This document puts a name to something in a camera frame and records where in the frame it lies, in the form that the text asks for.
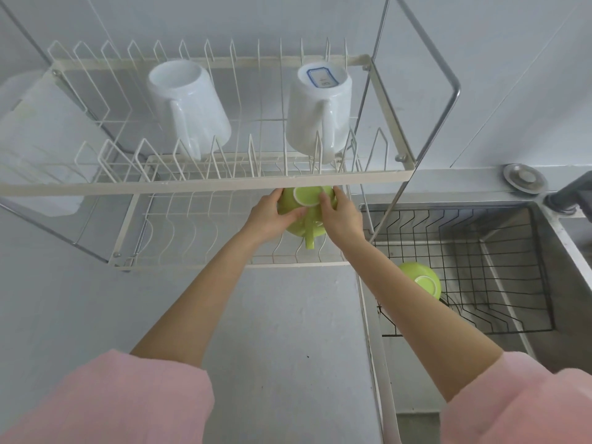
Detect person's left hand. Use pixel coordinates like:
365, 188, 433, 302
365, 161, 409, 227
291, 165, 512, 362
244, 188, 308, 243

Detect white mug with blue label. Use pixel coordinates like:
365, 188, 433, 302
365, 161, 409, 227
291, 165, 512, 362
285, 63, 353, 165

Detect pink right sleeve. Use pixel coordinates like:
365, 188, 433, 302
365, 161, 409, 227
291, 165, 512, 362
438, 351, 592, 444

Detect pink sleeve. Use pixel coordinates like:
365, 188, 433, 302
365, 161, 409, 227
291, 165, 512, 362
0, 349, 216, 444
438, 351, 592, 444

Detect plain white mug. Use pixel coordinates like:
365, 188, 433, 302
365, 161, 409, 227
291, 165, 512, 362
146, 59, 232, 161

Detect person's right forearm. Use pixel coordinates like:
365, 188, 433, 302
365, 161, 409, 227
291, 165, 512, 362
325, 235, 505, 404

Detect grey faucet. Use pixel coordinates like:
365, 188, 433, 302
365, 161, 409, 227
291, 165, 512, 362
543, 170, 592, 217

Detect stainless steel sink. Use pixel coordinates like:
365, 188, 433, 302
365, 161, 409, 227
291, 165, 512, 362
357, 199, 592, 444

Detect white two-tier dish rack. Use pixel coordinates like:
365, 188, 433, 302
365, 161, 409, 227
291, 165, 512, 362
0, 0, 462, 273

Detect green cup with handle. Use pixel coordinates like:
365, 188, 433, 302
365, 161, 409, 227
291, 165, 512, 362
399, 262, 443, 302
277, 185, 338, 251

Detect person's left forearm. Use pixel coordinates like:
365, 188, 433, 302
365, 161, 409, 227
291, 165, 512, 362
129, 225, 265, 368

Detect pink left sleeve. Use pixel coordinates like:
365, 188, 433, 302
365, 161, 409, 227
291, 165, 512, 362
0, 349, 216, 444

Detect person's right hand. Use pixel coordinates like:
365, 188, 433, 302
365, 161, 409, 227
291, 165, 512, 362
318, 186, 366, 245

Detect translucent white plastic board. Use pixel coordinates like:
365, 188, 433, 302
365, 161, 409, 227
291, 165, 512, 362
0, 71, 107, 218

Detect round steel sink plug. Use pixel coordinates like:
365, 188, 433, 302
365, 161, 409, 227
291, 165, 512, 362
503, 163, 549, 195

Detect black wire sink basket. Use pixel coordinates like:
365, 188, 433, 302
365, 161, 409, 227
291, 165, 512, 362
365, 205, 556, 338

